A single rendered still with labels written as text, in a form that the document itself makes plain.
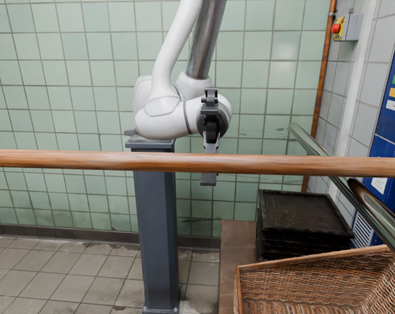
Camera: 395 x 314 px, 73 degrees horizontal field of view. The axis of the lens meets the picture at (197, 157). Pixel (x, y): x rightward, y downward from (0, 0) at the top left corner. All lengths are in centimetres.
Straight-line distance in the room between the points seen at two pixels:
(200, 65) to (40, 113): 124
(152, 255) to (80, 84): 112
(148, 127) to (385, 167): 57
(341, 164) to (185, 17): 60
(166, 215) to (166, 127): 63
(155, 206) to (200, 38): 75
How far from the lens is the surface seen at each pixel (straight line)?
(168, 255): 144
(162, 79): 82
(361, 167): 44
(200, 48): 112
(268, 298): 100
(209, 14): 109
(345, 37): 137
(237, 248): 121
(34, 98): 205
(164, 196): 125
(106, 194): 205
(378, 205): 39
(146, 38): 169
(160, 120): 77
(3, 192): 250
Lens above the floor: 134
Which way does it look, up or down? 21 degrees down
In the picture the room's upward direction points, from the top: straight up
